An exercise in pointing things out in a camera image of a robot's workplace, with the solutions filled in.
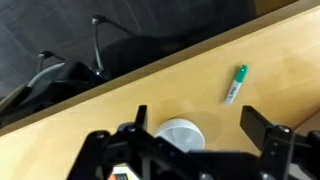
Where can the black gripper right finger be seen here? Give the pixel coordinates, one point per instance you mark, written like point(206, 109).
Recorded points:
point(255, 125)

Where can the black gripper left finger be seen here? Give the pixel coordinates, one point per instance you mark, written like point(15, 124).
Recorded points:
point(141, 116)

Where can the green capped white marker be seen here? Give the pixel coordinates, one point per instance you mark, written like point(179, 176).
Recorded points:
point(235, 88)

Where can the white bowl shaped cup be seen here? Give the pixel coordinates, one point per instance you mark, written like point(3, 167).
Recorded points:
point(183, 133)

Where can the black office chair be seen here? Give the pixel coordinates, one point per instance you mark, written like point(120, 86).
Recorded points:
point(133, 53)

